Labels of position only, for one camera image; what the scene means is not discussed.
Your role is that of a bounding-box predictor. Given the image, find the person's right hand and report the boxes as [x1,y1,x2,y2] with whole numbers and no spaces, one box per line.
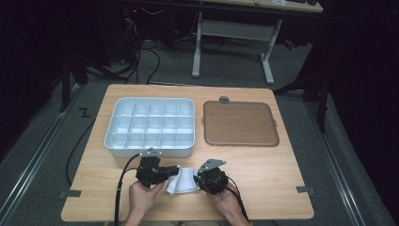
[206,185,245,222]

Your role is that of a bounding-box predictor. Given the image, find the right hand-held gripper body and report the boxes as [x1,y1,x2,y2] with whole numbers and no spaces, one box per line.
[197,157,230,196]

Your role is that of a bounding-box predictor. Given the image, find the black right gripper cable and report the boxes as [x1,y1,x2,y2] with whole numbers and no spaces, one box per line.
[225,176,251,223]

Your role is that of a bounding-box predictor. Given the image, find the white sock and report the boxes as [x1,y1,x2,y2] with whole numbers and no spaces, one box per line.
[165,167,202,196]

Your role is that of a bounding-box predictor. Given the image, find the metal floor rail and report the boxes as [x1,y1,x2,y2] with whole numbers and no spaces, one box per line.
[305,102,367,226]
[0,84,81,218]

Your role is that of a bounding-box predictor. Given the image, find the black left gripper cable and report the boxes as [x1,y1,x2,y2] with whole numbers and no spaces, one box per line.
[65,121,143,226]

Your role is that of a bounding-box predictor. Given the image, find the black metal stand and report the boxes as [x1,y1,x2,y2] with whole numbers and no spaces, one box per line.
[58,53,90,114]
[272,73,332,134]

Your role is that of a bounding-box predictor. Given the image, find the white-legged wooden desk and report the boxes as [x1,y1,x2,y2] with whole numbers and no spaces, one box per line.
[191,0,324,87]

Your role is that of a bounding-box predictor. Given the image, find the person's left hand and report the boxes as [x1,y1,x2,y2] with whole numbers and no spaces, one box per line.
[128,179,168,221]

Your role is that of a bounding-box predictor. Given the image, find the brown box lid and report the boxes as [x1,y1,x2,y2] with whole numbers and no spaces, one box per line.
[201,100,280,148]

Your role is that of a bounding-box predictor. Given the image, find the black floor cables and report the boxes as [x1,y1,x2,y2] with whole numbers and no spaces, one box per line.
[84,6,162,86]

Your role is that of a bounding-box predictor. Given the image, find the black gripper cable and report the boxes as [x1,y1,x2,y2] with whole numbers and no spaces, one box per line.
[225,176,251,223]
[65,121,143,226]

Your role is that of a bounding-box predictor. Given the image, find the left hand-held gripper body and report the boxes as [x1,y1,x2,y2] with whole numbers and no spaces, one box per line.
[135,147,172,190]

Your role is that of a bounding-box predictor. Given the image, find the white compartment storage box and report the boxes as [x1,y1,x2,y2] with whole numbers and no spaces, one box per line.
[104,96,196,159]

